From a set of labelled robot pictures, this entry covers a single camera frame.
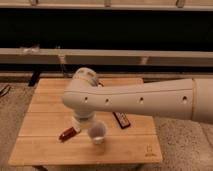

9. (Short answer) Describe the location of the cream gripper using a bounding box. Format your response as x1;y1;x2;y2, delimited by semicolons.
72;113;95;130

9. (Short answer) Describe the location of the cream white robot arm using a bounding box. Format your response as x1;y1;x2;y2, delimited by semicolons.
62;68;213;124

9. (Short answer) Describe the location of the red brown sausage toy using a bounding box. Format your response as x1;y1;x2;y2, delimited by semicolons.
59;127;79;142

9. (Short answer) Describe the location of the dark red rectangular bar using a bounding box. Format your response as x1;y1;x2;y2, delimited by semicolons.
113;112;131;129

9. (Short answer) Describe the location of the wooden table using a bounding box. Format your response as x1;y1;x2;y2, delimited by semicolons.
9;78;162;166

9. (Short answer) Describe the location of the wooden beam rail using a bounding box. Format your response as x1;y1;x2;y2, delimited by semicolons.
0;48;213;67

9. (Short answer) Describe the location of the black cable left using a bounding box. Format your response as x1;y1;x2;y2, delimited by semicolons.
0;83;12;98

